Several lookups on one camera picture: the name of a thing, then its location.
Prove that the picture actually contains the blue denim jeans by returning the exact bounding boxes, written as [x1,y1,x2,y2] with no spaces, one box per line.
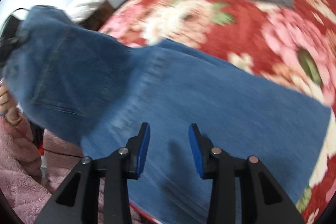
[1,6,335,223]

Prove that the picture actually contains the person's left hand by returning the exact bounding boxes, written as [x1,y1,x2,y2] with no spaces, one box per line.
[0,80,21,126]

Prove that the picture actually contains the white puffy jacket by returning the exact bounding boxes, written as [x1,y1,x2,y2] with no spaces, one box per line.
[64,0,107,24]

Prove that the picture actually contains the wooden chair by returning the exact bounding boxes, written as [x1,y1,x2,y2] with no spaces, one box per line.
[80,1,115,31]

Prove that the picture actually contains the red floral bed blanket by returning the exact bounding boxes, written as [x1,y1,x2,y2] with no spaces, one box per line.
[98,0,336,224]

